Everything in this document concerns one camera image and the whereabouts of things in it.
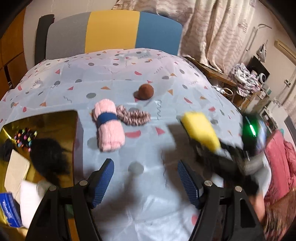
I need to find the black soft ball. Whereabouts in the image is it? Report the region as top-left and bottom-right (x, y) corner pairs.
(0, 139), (15, 162)

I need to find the floral cloth pile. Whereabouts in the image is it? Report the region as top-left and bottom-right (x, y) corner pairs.
(229, 63), (260, 97)

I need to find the wooden side table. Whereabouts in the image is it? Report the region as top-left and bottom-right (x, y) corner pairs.
(185, 57), (237, 102)

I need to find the person's right hand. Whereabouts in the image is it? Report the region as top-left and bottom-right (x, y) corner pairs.
(248, 191), (265, 222)

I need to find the grey yellow blue chair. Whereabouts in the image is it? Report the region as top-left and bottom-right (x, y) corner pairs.
(35, 10), (183, 64)

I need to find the beige patterned curtain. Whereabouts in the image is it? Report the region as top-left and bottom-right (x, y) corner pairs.
(113, 0), (256, 73)

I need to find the black beaded hair wig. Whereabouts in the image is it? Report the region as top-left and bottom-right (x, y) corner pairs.
(14, 128), (70, 187)

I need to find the pink towel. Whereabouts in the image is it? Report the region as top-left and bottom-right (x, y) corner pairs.
(93, 99), (125, 152)

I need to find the yellow sponge block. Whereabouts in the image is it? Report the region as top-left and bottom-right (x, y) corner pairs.
(181, 111), (221, 153)

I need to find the patterned light blue tablecloth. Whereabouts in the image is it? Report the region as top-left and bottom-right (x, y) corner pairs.
(1, 48), (242, 240)

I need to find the wooden cabinet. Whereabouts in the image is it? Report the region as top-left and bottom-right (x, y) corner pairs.
(1, 9), (27, 96)

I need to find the blue tissue pack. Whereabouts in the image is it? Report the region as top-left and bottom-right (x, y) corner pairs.
(1, 192), (23, 228)

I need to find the brown felt hat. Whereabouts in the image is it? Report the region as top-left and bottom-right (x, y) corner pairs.
(134, 84), (154, 100)

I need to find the pink satin scrunchie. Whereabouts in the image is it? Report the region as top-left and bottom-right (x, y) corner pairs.
(116, 105), (151, 126)

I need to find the gold lined maroon box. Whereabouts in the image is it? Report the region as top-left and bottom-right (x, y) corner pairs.
(0, 109), (84, 241)

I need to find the white foam sponge block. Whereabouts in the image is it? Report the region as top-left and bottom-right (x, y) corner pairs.
(20, 180), (52, 229)

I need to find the tracker with green light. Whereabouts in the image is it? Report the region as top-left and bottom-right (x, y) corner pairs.
(241, 113), (267, 157)

